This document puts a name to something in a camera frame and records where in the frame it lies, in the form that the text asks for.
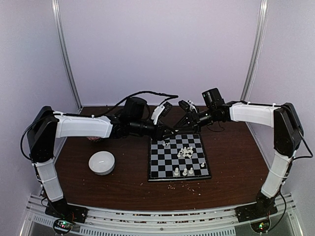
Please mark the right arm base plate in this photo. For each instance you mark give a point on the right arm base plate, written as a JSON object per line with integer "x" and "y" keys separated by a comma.
{"x": 252, "y": 212}

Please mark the left aluminium frame post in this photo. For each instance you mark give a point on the left aluminium frame post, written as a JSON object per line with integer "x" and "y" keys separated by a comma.
{"x": 64, "y": 52}

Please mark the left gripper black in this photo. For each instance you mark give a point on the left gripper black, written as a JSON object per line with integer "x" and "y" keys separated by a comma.
{"x": 159, "y": 132}

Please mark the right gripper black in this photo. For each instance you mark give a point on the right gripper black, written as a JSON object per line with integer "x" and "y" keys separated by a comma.
{"x": 192, "y": 119}

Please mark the aluminium front rail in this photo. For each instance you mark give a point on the aluminium front rail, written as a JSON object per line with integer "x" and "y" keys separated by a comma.
{"x": 219, "y": 221}

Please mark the pile of white chess pieces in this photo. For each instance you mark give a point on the pile of white chess pieces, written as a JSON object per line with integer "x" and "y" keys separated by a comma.
{"x": 185, "y": 152}

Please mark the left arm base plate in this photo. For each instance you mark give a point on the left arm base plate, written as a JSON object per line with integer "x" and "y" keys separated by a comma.
{"x": 72, "y": 213}

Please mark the red patterned small bowl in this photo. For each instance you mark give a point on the red patterned small bowl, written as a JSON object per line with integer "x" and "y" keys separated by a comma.
{"x": 95, "y": 139}

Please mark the aluminium frame post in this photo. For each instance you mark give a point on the aluminium frame post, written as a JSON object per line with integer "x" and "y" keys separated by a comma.
{"x": 64, "y": 52}
{"x": 257, "y": 48}

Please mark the white ceramic bowl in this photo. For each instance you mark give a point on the white ceramic bowl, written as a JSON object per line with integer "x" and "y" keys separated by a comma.
{"x": 102, "y": 163}

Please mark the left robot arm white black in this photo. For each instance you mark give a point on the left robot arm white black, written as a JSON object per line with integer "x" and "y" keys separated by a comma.
{"x": 50, "y": 125}

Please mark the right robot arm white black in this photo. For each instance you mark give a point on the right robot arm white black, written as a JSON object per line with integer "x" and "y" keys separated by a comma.
{"x": 288, "y": 134}

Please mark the black grey chess board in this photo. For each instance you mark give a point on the black grey chess board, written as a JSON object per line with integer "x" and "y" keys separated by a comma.
{"x": 163, "y": 160}

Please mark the right aluminium frame post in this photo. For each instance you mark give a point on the right aluminium frame post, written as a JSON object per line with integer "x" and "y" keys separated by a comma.
{"x": 257, "y": 48}

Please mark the white chess bishop piece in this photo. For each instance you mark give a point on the white chess bishop piece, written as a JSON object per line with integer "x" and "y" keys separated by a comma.
{"x": 184, "y": 172}

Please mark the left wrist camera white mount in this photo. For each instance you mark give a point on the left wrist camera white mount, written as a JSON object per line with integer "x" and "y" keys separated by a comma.
{"x": 160, "y": 110}

